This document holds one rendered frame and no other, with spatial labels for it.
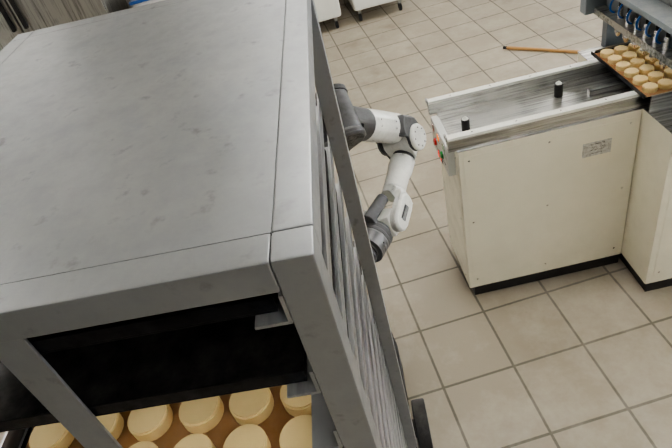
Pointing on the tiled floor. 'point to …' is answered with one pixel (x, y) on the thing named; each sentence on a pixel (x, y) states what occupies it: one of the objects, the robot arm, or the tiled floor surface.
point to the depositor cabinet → (648, 198)
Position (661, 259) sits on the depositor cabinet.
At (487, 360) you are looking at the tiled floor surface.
